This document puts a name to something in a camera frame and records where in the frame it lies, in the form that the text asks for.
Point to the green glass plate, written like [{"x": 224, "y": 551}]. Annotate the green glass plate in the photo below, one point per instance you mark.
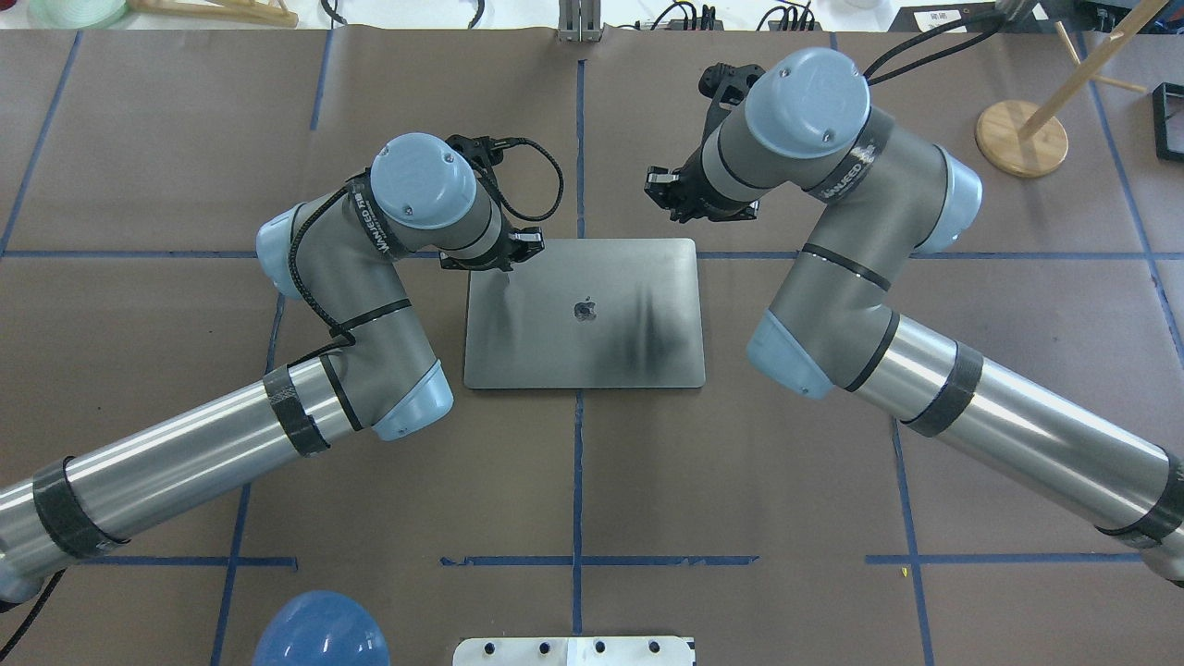
[{"x": 76, "y": 15}]

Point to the aluminium frame post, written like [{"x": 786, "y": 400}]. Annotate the aluminium frame post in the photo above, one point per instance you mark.
[{"x": 580, "y": 21}]

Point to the wooden dish rack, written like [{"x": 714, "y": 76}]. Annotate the wooden dish rack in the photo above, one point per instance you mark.
[{"x": 266, "y": 13}]

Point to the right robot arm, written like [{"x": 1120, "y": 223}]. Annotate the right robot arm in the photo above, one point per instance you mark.
[{"x": 876, "y": 304}]

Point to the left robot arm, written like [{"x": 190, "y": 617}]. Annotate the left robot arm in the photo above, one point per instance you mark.
[{"x": 338, "y": 255}]

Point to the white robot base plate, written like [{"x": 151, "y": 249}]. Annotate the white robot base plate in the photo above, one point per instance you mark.
[{"x": 577, "y": 650}]

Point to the wooden stand round base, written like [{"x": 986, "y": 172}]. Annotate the wooden stand round base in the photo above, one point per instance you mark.
[{"x": 1027, "y": 140}]

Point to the grey laptop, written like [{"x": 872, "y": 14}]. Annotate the grey laptop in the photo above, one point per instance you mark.
[{"x": 589, "y": 314}]

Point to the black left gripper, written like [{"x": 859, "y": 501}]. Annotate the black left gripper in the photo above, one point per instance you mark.
[{"x": 508, "y": 252}]

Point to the black frame object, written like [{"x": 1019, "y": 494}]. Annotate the black frame object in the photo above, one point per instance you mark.
[{"x": 1167, "y": 115}]

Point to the blue dome cap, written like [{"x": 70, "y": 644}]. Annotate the blue dome cap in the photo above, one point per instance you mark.
[{"x": 322, "y": 628}]

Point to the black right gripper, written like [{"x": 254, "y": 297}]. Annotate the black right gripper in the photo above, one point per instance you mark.
[{"x": 689, "y": 188}]

